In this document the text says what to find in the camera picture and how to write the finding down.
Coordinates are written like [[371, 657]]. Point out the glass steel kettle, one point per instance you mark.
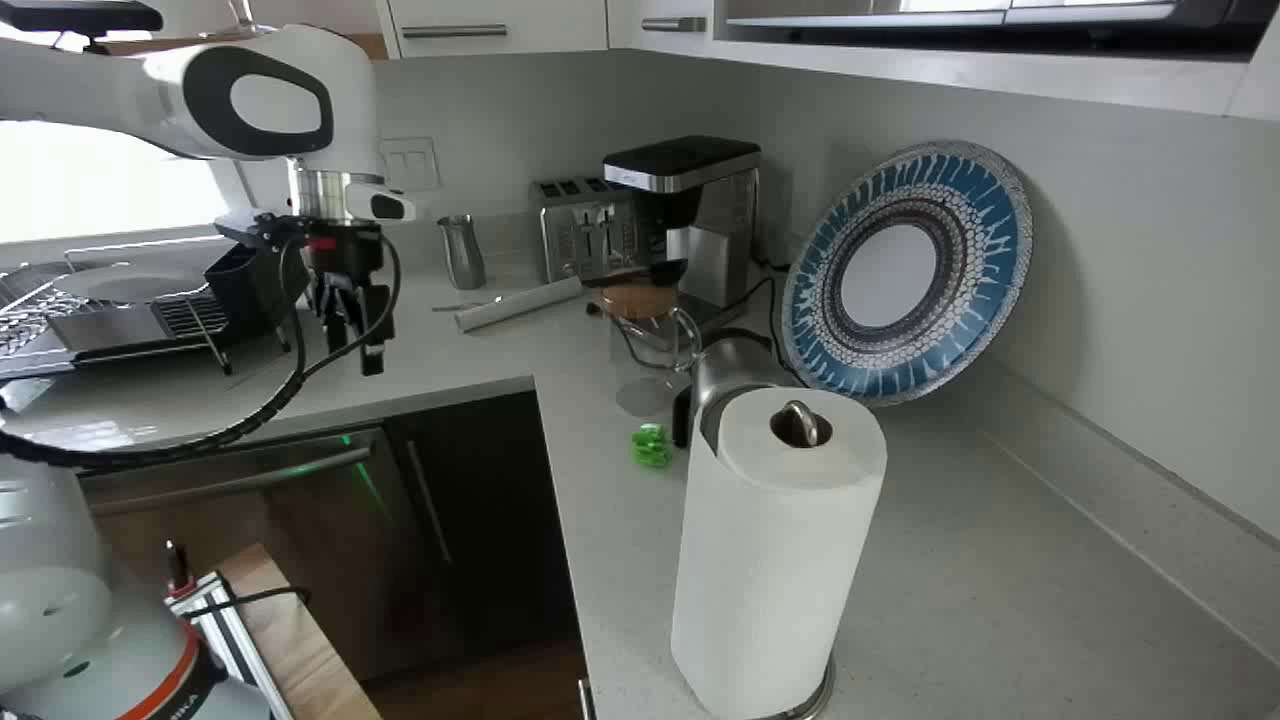
[[463, 254]]

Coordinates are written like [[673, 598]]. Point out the silver toaster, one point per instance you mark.
[[95, 327]]

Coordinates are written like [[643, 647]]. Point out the stainless steel toaster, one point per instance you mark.
[[580, 234]]

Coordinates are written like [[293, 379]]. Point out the thin white stick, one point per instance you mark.
[[522, 304]]

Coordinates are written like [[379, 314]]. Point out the clear wine glass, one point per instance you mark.
[[656, 357]]

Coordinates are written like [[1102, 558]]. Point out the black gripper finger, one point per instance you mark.
[[336, 323], [374, 340]]

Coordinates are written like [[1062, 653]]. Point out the brown round lid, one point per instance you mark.
[[638, 303]]

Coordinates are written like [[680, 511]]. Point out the white framed box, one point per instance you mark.
[[221, 624]]

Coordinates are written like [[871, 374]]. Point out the black steel coffeemaker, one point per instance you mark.
[[695, 167]]

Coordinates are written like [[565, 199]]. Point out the blue white patterned plate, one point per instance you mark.
[[907, 272]]

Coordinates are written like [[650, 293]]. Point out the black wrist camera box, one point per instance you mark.
[[249, 285]]

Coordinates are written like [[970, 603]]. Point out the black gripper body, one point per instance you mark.
[[349, 256]]

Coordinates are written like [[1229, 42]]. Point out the white wall outlet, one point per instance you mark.
[[408, 160]]

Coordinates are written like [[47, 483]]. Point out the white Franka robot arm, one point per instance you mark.
[[132, 93]]

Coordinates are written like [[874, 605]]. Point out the green plastic citrus reamer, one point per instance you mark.
[[650, 447]]

